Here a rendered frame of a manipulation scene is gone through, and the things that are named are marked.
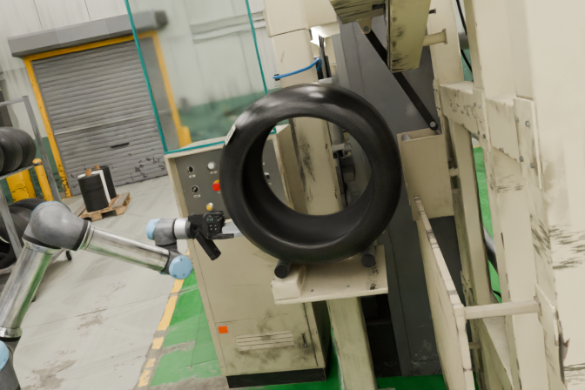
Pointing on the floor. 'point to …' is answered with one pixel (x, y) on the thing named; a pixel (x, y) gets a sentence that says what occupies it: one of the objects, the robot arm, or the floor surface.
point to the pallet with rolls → (100, 194)
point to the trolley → (10, 231)
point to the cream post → (312, 147)
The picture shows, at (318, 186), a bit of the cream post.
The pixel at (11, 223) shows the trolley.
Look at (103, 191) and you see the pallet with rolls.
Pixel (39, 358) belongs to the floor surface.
